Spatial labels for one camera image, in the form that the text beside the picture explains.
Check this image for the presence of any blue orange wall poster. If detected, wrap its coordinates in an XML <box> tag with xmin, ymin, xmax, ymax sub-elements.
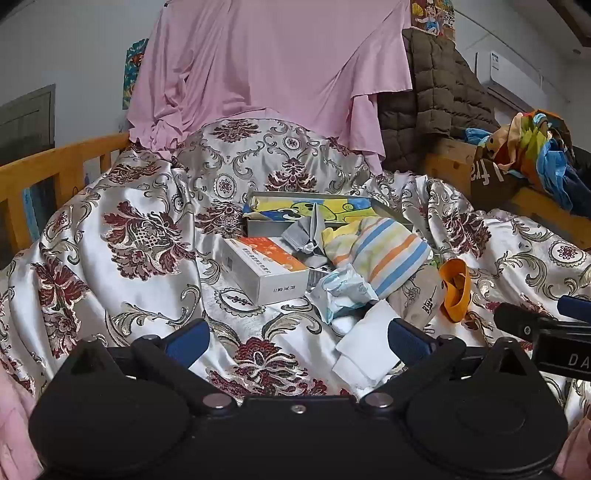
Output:
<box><xmin>122</xmin><ymin>39</ymin><xmax>148</xmax><ymax>112</ymax></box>

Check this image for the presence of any pastel striped cloth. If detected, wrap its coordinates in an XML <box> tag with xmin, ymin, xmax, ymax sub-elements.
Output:
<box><xmin>322</xmin><ymin>217</ymin><xmax>435</xmax><ymax>301</ymax></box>

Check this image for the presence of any grey metal tray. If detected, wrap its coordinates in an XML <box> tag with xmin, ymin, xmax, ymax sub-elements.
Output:
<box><xmin>242</xmin><ymin>189</ymin><xmax>416</xmax><ymax>241</ymax></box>

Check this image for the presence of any brown quilted jacket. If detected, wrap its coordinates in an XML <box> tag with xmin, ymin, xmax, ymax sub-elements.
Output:
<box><xmin>379</xmin><ymin>28</ymin><xmax>502</xmax><ymax>174</ymax></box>

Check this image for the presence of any pink bed sheet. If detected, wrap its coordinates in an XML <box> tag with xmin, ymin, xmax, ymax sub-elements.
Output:
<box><xmin>127</xmin><ymin>0</ymin><xmax>414</xmax><ymax>176</ymax></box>

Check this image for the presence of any white air conditioner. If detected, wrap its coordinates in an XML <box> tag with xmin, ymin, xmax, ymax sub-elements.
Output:
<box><xmin>475</xmin><ymin>51</ymin><xmax>566</xmax><ymax>114</ymax></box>

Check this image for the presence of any brown cap with white letters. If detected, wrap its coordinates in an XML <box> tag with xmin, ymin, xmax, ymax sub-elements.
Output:
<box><xmin>468</xmin><ymin>148</ymin><xmax>529</xmax><ymax>213</ymax></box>

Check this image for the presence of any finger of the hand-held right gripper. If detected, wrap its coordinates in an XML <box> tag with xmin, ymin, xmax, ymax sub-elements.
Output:
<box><xmin>493</xmin><ymin>303</ymin><xmax>558</xmax><ymax>344</ymax></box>
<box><xmin>557</xmin><ymin>295</ymin><xmax>591</xmax><ymax>324</ymax></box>

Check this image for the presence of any wooden bed rail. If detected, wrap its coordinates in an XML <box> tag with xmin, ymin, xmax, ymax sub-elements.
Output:
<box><xmin>0</xmin><ymin>131</ymin><xmax>132</xmax><ymax>259</ymax></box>

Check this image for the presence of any grey panelled door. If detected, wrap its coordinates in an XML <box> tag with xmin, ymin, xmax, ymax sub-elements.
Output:
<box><xmin>0</xmin><ymin>85</ymin><xmax>56</xmax><ymax>168</ymax></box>

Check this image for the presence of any light grey cloth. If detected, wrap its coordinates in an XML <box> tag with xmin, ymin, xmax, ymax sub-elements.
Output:
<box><xmin>295</xmin><ymin>203</ymin><xmax>338</xmax><ymax>273</ymax></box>

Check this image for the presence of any beige drawstring pouch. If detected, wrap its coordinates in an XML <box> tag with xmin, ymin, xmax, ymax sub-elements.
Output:
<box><xmin>388</xmin><ymin>265</ymin><xmax>445</xmax><ymax>334</ymax></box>

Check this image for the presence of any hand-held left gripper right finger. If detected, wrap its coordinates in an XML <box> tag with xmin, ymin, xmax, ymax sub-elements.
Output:
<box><xmin>361</xmin><ymin>318</ymin><xmax>528</xmax><ymax>412</ymax></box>

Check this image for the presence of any floral satin blanket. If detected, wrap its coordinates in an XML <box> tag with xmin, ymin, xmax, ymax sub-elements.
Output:
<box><xmin>0</xmin><ymin>117</ymin><xmax>591</xmax><ymax>416</ymax></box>

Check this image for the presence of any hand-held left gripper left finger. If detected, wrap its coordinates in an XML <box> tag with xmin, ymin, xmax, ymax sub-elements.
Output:
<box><xmin>69</xmin><ymin>318</ymin><xmax>235</xmax><ymax>413</ymax></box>

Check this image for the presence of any white and orange carton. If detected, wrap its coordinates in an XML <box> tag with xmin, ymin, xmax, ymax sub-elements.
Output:
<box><xmin>217</xmin><ymin>236</ymin><xmax>311</xmax><ymax>306</ymax></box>

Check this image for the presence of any cartoon printed cloth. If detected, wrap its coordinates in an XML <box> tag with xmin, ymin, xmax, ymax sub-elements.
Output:
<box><xmin>245</xmin><ymin>196</ymin><xmax>376</xmax><ymax>230</ymax></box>

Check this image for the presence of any grey face mask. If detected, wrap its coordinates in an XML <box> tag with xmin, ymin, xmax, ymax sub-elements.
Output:
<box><xmin>281</xmin><ymin>217</ymin><xmax>326</xmax><ymax>256</ymax></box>

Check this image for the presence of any orange block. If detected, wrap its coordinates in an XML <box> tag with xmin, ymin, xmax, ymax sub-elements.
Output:
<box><xmin>438</xmin><ymin>258</ymin><xmax>472</xmax><ymax>323</ymax></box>

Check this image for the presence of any small blue cloth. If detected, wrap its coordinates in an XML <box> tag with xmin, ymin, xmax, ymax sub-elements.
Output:
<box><xmin>464</xmin><ymin>127</ymin><xmax>493</xmax><ymax>147</ymax></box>

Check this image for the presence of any cartoon figure wall poster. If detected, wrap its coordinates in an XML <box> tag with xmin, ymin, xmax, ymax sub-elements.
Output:
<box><xmin>411</xmin><ymin>0</ymin><xmax>455</xmax><ymax>36</ymax></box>

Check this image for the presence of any cardboard box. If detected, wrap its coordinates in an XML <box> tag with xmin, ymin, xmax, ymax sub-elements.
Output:
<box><xmin>422</xmin><ymin>138</ymin><xmax>591</xmax><ymax>251</ymax></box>

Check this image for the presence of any white foam piece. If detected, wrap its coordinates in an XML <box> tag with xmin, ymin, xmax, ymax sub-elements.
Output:
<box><xmin>332</xmin><ymin>300</ymin><xmax>403</xmax><ymax>388</ymax></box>

